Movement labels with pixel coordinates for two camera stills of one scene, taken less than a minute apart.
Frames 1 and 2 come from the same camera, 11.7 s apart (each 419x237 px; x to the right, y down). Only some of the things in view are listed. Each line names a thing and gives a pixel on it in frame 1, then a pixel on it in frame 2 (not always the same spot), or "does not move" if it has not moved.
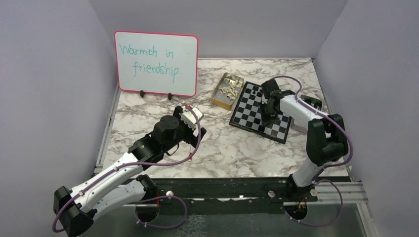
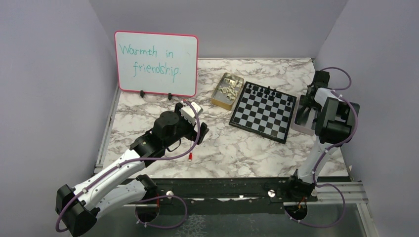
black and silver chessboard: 246,115 does not move
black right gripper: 265,120 to 306,102
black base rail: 225,196 does not move
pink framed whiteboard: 157,63 does not move
